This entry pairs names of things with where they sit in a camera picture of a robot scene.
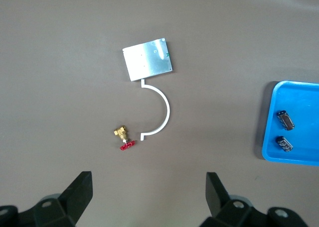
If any white semicircular bracket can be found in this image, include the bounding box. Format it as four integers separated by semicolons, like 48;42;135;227
140;79;171;142

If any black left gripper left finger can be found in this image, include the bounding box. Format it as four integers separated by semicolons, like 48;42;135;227
0;171;93;227

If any brass valve red handwheel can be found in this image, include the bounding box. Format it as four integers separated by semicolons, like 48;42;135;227
113;126;137;151

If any dark brown small block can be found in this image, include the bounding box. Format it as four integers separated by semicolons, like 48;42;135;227
276;110;296;131

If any silver metal plate box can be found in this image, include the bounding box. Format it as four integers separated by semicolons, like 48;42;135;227
122;37;173;82

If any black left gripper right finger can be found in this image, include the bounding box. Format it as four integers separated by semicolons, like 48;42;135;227
199;172;309;227

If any blue plastic tray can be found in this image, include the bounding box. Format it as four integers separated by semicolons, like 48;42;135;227
261;80;319;167

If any brown table cover mat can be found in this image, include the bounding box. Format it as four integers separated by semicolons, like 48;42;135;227
0;0;319;227

